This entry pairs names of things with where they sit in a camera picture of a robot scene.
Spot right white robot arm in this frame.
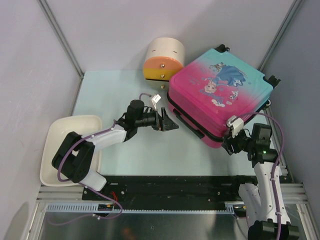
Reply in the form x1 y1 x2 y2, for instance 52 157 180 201
222 119 300 240

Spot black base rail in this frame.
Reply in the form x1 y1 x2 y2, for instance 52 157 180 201
82 174 292 211

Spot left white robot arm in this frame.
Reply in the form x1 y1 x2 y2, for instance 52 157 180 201
51 99 179 200

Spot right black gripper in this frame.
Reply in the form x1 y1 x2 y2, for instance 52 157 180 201
220 126 255 155

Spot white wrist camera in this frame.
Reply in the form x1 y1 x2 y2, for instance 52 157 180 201
226 115 244 138
150 94 161 110

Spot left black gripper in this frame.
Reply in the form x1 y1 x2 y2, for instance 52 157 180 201
135 107 178 132

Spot grey slotted cable duct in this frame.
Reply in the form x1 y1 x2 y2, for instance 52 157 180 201
46 202 246 215

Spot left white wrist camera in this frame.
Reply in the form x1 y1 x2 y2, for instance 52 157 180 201
150 94 161 110

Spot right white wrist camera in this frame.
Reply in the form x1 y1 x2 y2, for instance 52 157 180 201
226 115 244 138

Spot cream round drawer cabinet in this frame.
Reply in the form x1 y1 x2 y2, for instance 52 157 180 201
142 37 185 90

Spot white rectangular tray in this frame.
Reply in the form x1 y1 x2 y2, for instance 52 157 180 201
39 114 103 187

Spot pink and teal kids suitcase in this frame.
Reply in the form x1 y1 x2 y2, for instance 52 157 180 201
167 44 280 149

